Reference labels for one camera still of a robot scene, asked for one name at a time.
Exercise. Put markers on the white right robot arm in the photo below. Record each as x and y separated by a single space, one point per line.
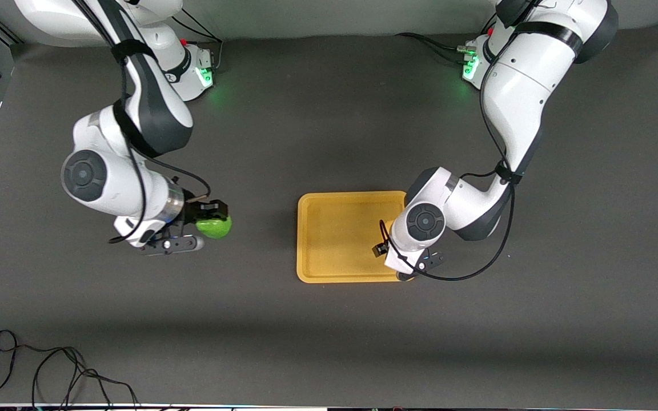
135 114

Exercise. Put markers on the green apple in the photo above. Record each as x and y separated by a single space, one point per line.
215 228

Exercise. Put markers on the yellow plastic tray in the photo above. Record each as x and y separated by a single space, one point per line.
340 240

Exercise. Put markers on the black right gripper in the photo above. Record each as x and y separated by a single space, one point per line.
193 213

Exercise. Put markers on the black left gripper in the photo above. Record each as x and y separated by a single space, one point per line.
379 249

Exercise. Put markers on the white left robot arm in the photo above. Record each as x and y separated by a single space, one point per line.
523 103

